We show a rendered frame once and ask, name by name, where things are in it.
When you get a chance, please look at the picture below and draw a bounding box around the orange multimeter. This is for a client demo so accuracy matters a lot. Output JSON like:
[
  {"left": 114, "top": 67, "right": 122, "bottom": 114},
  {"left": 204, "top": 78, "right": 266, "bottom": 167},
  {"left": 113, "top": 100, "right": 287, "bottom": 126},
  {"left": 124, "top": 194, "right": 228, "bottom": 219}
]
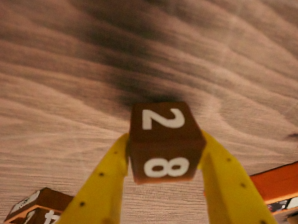
[{"left": 250, "top": 162, "right": 298, "bottom": 214}]

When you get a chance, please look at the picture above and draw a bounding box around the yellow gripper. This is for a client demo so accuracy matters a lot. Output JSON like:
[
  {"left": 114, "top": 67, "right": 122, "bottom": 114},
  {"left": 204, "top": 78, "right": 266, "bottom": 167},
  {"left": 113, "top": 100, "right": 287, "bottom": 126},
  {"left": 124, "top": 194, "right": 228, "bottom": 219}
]
[{"left": 55, "top": 129, "right": 278, "bottom": 224}]

